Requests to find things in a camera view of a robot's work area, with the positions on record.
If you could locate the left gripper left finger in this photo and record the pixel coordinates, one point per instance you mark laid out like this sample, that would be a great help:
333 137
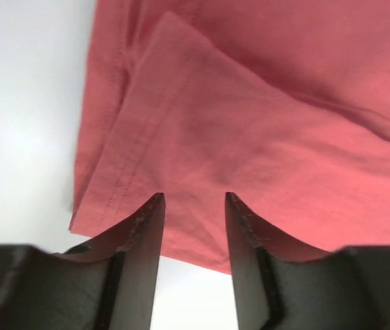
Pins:
107 282

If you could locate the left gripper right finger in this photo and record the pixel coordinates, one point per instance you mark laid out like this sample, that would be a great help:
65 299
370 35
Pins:
280 282

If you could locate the pink t shirt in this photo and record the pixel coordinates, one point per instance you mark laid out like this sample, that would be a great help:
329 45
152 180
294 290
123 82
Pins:
285 103

